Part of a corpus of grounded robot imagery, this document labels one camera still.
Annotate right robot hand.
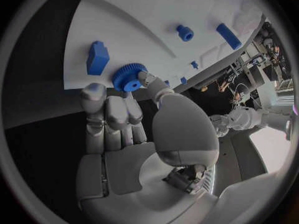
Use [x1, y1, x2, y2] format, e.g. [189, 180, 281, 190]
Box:
[75, 71, 221, 224]

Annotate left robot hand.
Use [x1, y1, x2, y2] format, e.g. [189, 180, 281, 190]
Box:
[209, 113, 232, 138]

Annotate blue gear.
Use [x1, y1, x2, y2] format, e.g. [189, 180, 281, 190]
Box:
[111, 62, 149, 93]

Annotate white task board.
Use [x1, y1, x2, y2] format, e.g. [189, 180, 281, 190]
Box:
[63, 0, 268, 91]

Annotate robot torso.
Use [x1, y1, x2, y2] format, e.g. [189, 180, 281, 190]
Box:
[262, 95, 299, 143]

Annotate metal equipment rack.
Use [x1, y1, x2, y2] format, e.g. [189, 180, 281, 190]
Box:
[253, 21, 294, 91]

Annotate blue long cylinder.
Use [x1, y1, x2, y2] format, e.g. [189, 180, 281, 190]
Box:
[215, 23, 243, 51]

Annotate blue plug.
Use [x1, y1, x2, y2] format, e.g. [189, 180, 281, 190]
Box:
[175, 24, 195, 42]

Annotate blue block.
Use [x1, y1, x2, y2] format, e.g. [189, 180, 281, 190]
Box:
[86, 40, 111, 76]

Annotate white cable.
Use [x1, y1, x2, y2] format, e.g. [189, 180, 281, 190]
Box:
[234, 83, 259, 106]

